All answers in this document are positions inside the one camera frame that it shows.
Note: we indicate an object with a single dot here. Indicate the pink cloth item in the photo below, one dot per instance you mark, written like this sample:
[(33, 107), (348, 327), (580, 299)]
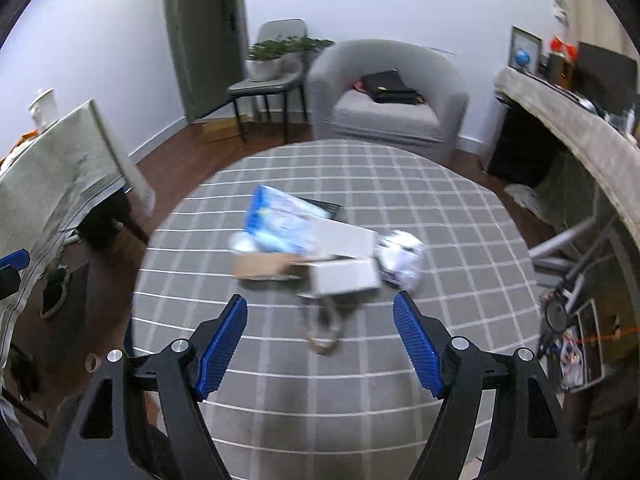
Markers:
[(358, 86)]

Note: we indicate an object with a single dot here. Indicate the dark slippers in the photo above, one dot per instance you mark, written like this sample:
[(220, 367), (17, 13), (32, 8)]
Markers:
[(54, 295)]

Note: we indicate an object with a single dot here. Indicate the potted green plant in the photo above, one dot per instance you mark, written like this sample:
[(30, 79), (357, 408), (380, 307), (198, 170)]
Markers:
[(265, 67)]

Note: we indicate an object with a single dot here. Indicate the blue white plastic packet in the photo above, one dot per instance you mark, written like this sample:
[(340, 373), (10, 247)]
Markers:
[(280, 220)]

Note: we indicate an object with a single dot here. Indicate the dark brown box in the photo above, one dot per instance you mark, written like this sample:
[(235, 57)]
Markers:
[(560, 70)]

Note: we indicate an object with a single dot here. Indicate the white floor cloth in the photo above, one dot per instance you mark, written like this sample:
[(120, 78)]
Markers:
[(522, 195)]

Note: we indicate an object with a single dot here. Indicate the picture frame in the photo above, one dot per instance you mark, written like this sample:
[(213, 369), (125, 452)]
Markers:
[(534, 42)]

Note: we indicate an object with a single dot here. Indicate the white ceramic jar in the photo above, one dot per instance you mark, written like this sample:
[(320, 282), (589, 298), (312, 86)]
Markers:
[(41, 107)]

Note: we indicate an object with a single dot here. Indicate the grey dining chair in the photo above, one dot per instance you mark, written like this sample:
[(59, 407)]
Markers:
[(260, 87)]

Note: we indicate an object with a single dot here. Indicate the grey green door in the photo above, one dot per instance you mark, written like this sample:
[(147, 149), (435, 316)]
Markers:
[(210, 50)]

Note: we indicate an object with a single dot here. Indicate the printed picture board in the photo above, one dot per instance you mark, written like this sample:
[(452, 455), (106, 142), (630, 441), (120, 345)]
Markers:
[(587, 355)]

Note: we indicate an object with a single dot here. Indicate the small white box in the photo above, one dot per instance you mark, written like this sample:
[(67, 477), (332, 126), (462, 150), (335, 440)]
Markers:
[(345, 275)]

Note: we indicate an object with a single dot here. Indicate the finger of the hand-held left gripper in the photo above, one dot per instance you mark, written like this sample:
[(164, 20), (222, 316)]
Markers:
[(14, 259)]

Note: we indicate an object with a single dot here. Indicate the beige cloth covered desk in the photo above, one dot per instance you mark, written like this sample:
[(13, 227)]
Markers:
[(565, 120)]

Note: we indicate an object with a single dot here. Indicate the white plastic bag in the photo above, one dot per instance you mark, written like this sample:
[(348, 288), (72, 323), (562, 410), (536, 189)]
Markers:
[(400, 257)]

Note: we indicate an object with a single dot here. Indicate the long white box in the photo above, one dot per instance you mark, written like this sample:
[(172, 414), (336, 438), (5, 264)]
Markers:
[(345, 237)]

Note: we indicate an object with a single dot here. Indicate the brown tape roll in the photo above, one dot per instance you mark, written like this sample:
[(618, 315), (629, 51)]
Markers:
[(92, 363)]

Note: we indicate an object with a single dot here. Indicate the white paper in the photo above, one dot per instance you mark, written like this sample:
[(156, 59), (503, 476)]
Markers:
[(240, 244)]

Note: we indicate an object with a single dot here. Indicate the black monitor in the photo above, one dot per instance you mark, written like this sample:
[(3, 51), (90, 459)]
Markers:
[(607, 72)]

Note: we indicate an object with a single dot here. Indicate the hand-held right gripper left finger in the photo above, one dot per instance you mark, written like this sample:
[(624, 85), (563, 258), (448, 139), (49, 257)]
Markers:
[(222, 345)]

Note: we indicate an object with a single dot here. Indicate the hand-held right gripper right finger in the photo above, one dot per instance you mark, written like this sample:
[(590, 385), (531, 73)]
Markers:
[(417, 345)]

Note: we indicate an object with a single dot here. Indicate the grey metal frame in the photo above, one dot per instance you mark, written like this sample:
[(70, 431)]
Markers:
[(565, 240)]

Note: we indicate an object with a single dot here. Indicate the small blue globe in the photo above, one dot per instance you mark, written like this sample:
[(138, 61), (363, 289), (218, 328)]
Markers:
[(523, 57)]

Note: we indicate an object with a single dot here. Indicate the flat cardboard box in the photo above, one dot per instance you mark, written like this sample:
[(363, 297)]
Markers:
[(220, 132)]

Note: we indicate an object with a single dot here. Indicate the brown cardboard piece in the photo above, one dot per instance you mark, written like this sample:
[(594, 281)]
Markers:
[(265, 265)]

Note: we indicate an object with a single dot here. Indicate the beige cloth covered table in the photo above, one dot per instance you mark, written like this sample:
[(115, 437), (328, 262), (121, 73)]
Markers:
[(60, 170)]

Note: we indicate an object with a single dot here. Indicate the black cabinet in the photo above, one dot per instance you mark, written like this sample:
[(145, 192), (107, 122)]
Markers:
[(520, 145)]

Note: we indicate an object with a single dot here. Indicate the grey armchair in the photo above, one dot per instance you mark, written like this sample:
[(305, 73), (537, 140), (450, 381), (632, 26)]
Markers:
[(385, 115)]

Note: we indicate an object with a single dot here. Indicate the grey checked tablecloth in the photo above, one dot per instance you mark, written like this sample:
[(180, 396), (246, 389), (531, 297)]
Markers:
[(350, 175)]

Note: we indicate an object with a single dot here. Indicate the black bag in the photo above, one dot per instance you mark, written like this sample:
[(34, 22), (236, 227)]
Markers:
[(387, 85)]

